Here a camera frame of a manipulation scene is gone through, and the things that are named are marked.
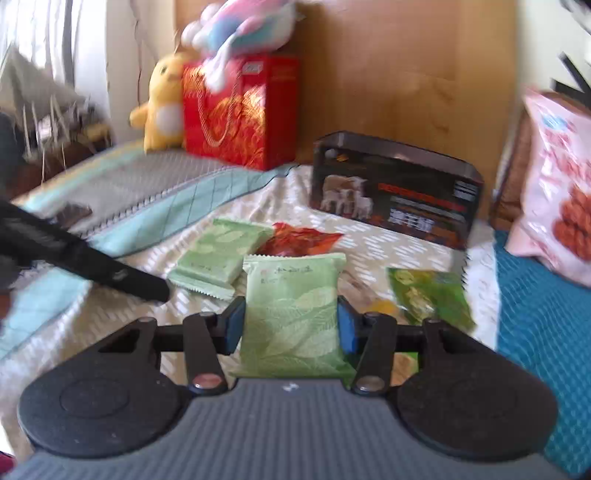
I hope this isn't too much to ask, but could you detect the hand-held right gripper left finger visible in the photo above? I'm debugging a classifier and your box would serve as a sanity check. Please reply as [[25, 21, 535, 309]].
[[97, 296, 246, 394]]

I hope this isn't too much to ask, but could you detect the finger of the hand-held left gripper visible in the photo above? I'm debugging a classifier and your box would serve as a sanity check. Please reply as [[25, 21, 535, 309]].
[[0, 199, 172, 304]]

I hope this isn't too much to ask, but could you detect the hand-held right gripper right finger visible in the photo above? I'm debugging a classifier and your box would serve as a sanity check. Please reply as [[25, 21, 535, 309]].
[[337, 295, 485, 396]]

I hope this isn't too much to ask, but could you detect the light green leaf-print snack packet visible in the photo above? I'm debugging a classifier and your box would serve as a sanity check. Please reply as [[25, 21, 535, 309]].
[[229, 252, 357, 380], [166, 218, 275, 302]]

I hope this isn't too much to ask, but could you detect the dark green snack packet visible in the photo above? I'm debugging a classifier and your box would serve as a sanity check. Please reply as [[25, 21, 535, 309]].
[[387, 267, 476, 330]]

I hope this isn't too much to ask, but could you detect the black printed box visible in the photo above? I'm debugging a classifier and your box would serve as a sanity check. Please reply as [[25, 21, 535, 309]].
[[309, 131, 485, 251]]

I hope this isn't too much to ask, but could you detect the clear yellow snack packet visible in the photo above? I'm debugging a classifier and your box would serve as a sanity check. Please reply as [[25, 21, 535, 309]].
[[341, 270, 409, 325]]

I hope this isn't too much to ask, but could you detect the dark brown small packet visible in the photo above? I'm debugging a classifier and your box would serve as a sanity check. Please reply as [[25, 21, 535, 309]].
[[54, 204, 94, 228]]

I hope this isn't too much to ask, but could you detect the grey and mint pillow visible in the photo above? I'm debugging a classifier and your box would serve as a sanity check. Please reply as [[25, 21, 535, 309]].
[[11, 141, 298, 259]]

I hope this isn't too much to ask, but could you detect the red snack packet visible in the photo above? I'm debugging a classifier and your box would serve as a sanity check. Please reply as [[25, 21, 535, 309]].
[[255, 222, 345, 259]]

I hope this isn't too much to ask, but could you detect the beige printed blanket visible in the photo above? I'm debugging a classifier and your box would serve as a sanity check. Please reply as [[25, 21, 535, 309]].
[[0, 162, 502, 455]]

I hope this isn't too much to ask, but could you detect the yellow plush chick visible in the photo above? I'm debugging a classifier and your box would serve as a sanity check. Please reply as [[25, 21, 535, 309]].
[[129, 52, 197, 154]]

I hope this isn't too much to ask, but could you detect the grey paper bag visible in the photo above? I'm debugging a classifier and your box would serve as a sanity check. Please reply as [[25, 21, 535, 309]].
[[0, 44, 112, 155]]

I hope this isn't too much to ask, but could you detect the teal quilted blanket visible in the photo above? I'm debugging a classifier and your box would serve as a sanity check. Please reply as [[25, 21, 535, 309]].
[[493, 228, 591, 478]]

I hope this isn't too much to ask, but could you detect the red gift box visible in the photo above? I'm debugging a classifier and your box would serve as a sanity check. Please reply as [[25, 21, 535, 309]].
[[181, 54, 301, 172]]

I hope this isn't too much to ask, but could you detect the white curtain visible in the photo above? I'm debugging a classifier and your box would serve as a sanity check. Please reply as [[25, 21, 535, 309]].
[[0, 0, 112, 116]]

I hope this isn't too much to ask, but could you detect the pink snack bag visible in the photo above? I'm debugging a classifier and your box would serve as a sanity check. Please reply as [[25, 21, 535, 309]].
[[505, 88, 591, 289]]

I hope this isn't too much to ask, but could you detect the wooden headboard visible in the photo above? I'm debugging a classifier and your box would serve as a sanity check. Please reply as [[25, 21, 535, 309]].
[[173, 0, 518, 220]]

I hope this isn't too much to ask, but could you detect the pastel plush unicorn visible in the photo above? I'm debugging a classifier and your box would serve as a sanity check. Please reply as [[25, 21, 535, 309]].
[[180, 0, 305, 90]]

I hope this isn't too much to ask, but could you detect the thin wall cable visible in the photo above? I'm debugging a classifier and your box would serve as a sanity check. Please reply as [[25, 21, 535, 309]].
[[129, 0, 151, 109]]

